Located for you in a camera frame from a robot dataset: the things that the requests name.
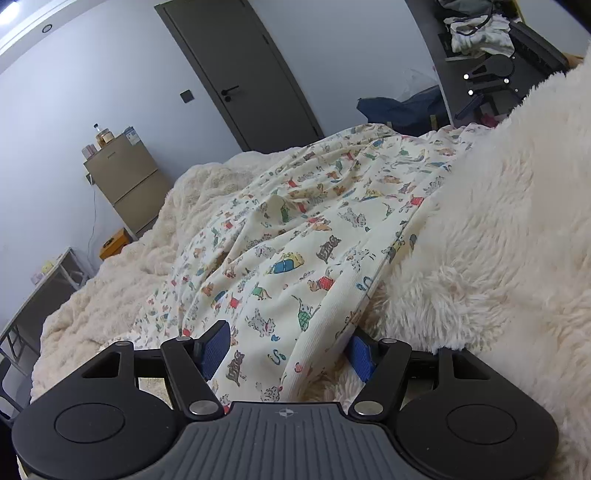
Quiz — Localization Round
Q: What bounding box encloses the grey door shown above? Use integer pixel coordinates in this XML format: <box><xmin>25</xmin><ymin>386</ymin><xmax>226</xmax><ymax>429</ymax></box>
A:
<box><xmin>154</xmin><ymin>0</ymin><xmax>324</xmax><ymax>153</ymax></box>

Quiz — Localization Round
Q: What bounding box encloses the cream animal print garment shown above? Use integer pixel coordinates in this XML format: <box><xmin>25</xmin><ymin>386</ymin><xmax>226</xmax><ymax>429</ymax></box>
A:
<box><xmin>134</xmin><ymin>122</ymin><xmax>476</xmax><ymax>411</ymax></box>

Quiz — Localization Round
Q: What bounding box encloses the dark blue bag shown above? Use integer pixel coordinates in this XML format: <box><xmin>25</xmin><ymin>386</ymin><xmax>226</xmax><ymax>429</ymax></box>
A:
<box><xmin>356</xmin><ymin>85</ymin><xmax>451</xmax><ymax>137</ymax></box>

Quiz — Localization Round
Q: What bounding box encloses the grey metal desk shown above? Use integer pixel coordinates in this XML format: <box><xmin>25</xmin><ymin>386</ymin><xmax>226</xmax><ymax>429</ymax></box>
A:
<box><xmin>0</xmin><ymin>247</ymin><xmax>88</xmax><ymax>374</ymax></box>

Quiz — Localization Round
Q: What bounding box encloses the beige mini fridge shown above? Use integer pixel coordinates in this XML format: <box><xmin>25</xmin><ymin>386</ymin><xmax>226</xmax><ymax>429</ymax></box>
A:
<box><xmin>83</xmin><ymin>134</ymin><xmax>174</xmax><ymax>241</ymax></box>

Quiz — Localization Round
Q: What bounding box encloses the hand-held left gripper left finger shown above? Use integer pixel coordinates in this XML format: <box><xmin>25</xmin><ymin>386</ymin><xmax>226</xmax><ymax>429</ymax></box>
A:
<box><xmin>81</xmin><ymin>319</ymin><xmax>232</xmax><ymax>421</ymax></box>

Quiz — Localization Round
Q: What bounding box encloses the dark grey shelf unit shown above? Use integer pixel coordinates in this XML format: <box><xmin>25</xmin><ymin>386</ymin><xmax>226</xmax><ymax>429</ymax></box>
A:
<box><xmin>406</xmin><ymin>0</ymin><xmax>527</xmax><ymax>127</ymax></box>

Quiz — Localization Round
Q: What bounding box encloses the orange box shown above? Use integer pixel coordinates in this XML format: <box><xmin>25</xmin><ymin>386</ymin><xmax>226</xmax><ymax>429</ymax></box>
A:
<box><xmin>99</xmin><ymin>228</ymin><xmax>132</xmax><ymax>261</ymax></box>

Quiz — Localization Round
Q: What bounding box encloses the cream fluffy blanket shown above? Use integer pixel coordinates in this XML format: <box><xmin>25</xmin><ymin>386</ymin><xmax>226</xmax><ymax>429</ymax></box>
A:
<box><xmin>28</xmin><ymin>60</ymin><xmax>591</xmax><ymax>480</ymax></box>

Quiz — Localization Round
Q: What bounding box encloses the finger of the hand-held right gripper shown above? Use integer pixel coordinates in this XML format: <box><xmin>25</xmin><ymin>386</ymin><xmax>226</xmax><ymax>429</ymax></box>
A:
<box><xmin>456</xmin><ymin>58</ymin><xmax>497</xmax><ymax>118</ymax></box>

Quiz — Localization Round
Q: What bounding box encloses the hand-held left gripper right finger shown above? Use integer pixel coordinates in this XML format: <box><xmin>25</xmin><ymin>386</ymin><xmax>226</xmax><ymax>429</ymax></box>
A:
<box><xmin>346</xmin><ymin>329</ymin><xmax>513</xmax><ymax>422</ymax></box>

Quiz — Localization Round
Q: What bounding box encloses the white clothes pile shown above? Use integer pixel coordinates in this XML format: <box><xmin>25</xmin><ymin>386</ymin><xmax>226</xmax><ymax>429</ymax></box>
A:
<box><xmin>450</xmin><ymin>14</ymin><xmax>515</xmax><ymax>54</ymax></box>

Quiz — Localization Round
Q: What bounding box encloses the clear plastic bag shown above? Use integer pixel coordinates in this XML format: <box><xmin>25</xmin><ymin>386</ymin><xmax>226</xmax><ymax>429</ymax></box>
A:
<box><xmin>399</xmin><ymin>68</ymin><xmax>439</xmax><ymax>100</ymax></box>

